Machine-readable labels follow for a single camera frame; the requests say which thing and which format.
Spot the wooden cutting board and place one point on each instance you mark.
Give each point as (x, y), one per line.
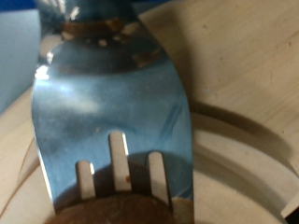
(249, 46)

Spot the metal spatula with blue block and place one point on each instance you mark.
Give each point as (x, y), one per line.
(109, 93)

